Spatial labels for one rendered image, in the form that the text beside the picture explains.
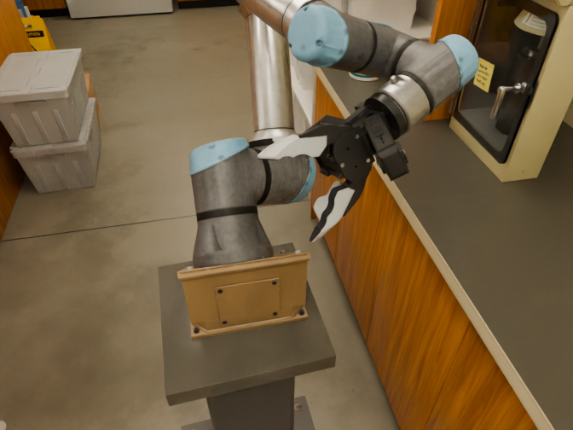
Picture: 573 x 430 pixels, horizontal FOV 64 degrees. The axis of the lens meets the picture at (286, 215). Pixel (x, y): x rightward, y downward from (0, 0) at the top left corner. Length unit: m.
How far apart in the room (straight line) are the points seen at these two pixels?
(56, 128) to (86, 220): 0.53
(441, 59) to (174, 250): 1.99
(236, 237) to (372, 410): 1.25
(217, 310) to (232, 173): 0.26
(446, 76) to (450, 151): 0.83
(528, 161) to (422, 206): 0.33
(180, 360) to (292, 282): 0.26
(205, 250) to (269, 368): 0.25
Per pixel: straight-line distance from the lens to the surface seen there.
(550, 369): 1.02
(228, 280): 0.83
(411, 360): 1.52
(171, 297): 1.02
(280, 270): 0.83
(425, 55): 0.71
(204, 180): 0.84
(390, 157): 0.55
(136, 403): 2.00
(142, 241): 2.57
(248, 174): 0.85
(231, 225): 0.81
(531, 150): 1.40
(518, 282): 1.14
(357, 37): 0.68
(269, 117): 0.94
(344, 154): 0.61
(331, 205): 0.63
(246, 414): 1.15
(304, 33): 0.65
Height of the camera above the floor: 1.71
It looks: 41 degrees down
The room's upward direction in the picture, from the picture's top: straight up
